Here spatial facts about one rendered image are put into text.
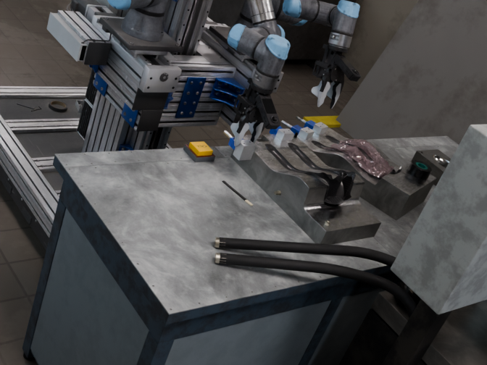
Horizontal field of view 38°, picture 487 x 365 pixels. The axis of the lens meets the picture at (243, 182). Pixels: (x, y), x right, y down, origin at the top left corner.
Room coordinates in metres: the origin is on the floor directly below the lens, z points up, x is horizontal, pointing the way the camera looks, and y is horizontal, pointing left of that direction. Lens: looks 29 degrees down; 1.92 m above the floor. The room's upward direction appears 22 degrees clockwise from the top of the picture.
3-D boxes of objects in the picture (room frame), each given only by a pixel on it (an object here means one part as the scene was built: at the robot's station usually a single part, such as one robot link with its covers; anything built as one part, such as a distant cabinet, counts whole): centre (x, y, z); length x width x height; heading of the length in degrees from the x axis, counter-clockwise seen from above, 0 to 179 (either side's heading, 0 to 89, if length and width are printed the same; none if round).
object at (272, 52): (2.05, 0.06, 1.25); 0.09 x 0.08 x 0.11; 67
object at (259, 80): (2.05, 0.06, 1.17); 0.08 x 0.08 x 0.05
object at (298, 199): (2.13, -0.20, 0.87); 0.50 x 0.26 x 0.14; 46
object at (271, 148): (2.15, -0.19, 0.92); 0.35 x 0.16 x 0.09; 46
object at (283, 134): (2.36, -0.04, 0.89); 0.13 x 0.05 x 0.05; 46
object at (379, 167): (2.44, -0.37, 0.90); 0.26 x 0.18 x 0.08; 64
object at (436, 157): (2.72, -0.74, 0.84); 0.20 x 0.15 x 0.07; 46
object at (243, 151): (2.06, 0.07, 0.93); 0.13 x 0.05 x 0.05; 47
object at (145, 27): (2.39, 0.53, 1.09); 0.15 x 0.15 x 0.10
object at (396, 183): (2.45, -0.38, 0.86); 0.50 x 0.26 x 0.11; 64
